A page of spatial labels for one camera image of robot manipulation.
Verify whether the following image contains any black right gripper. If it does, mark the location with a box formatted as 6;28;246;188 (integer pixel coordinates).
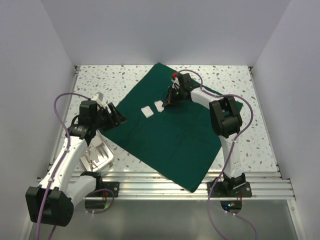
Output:
162;86;185;108

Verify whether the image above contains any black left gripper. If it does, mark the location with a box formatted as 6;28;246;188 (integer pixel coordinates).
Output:
92;102;127;132

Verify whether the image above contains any white gauze pad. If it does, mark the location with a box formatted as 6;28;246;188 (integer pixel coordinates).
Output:
141;106;154;118
154;100;165;113

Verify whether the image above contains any stainless steel tray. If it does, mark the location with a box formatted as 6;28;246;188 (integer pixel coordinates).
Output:
75;131;115;172

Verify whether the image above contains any green surgical cloth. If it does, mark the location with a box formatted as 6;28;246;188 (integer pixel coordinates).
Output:
104;63;222;193

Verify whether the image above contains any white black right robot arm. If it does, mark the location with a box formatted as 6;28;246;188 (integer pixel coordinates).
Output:
162;73;246;197

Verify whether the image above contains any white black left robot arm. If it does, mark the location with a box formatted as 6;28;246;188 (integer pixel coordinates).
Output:
25;98;127;227

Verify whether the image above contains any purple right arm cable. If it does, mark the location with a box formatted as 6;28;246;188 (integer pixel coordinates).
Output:
178;69;258;240

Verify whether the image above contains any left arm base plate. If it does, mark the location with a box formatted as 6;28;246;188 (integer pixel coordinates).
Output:
93;181;120;198

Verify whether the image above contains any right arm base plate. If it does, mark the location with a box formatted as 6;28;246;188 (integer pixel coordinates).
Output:
210;181;253;198

